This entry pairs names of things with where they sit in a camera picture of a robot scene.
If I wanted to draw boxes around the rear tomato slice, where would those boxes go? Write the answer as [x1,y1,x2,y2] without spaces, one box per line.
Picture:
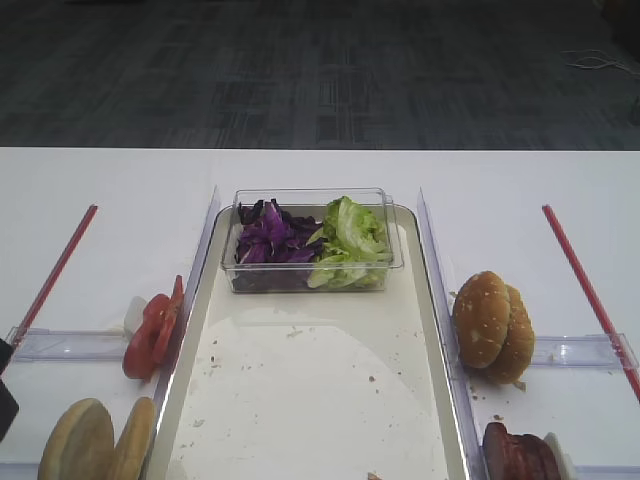
[153,275,184,364]

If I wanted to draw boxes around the front tomato slice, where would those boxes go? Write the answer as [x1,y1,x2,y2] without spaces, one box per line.
[122,294,175,381]

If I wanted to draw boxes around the right red strip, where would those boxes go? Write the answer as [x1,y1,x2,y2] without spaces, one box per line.
[541,204,639,398]

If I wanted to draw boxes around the white floor cable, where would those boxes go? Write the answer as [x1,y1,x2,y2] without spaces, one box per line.
[560,48,640,84]

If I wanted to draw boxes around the left red strip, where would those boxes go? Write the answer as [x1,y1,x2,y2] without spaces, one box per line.
[11,204,98,350]

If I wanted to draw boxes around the purple cabbage pieces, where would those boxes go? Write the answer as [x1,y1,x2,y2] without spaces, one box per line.
[235,198,325,264]

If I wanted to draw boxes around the white pusher block right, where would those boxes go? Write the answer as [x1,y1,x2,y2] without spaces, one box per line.
[544,432,578,480]

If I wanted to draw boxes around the white pusher block left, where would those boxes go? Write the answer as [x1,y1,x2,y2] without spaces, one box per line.
[123,296,147,338]

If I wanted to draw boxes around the meat patty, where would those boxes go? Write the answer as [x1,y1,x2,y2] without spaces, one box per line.
[510,434,561,480]
[482,422,516,480]

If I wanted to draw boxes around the rear meat patty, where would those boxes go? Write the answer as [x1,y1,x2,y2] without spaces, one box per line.
[510,434,561,480]

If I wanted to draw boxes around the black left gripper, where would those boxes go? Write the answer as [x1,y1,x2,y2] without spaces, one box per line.
[0,339,19,434]

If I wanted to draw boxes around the front right bun top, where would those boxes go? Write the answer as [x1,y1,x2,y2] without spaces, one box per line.
[453,271,510,369]

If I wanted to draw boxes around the green lettuce leaves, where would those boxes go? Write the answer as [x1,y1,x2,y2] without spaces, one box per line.
[306,196,393,290]

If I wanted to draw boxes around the long clear rail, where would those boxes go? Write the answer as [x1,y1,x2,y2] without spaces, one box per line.
[417,189,488,479]
[153,185,220,423]

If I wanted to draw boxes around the cream metal tray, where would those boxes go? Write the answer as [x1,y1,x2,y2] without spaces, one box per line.
[145,207,469,479]

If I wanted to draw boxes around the left long clear rail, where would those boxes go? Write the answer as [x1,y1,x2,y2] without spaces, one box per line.
[153,185,220,423]

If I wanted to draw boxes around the right long clear rail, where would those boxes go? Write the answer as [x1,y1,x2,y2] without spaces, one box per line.
[417,189,488,479]

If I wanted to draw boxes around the tomato slice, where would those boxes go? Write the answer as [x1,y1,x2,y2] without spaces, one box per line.
[122,294,175,381]
[153,275,184,364]

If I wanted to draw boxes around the white pusher block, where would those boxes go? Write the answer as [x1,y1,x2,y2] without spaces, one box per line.
[544,432,578,480]
[123,296,147,338]

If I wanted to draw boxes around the red strip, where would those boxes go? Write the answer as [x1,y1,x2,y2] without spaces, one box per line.
[541,204,639,398]
[11,204,98,350]

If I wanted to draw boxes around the clear plastic container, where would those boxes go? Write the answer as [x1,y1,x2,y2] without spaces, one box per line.
[221,187,404,294]

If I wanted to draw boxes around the rear right bun top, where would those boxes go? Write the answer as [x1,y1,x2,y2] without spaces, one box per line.
[486,285,535,384]

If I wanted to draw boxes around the bun half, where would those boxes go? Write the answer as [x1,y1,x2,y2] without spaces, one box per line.
[106,397,156,480]
[37,398,114,480]

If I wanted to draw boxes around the front meat patty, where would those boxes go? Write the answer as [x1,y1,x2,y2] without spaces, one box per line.
[482,422,516,480]

